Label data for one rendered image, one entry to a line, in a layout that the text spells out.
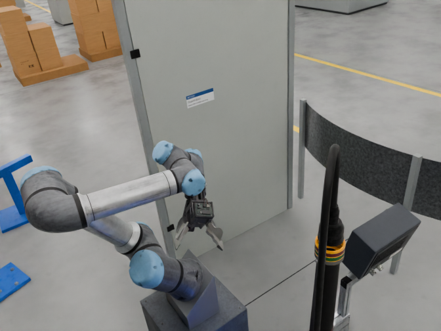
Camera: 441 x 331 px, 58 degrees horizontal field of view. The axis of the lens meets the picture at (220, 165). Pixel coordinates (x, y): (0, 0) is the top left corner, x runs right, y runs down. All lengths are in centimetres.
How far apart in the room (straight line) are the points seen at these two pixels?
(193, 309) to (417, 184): 169
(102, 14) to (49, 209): 765
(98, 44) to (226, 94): 620
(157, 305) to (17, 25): 670
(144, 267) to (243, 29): 173
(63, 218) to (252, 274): 212
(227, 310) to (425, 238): 222
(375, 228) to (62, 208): 106
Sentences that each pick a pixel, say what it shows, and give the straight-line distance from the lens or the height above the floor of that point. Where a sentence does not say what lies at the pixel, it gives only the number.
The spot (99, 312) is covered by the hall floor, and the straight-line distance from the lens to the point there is 304.
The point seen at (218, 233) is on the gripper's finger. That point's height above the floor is 141.
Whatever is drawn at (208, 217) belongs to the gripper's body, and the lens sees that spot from 122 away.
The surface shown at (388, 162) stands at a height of 85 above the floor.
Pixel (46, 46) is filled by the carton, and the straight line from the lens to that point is 797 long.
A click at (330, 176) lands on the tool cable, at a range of 45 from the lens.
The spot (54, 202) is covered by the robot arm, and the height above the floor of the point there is 166.
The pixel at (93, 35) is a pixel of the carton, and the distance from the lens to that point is 860.
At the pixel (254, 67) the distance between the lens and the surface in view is 274.
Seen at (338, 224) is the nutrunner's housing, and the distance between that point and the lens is 58.
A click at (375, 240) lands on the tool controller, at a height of 124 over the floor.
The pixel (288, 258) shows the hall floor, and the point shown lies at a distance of 313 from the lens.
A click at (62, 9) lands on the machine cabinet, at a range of 1255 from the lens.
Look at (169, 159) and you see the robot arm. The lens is 123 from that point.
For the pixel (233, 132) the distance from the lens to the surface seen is 279.
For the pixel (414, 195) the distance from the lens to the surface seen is 274.
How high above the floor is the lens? 224
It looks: 32 degrees down
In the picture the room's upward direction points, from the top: 6 degrees counter-clockwise
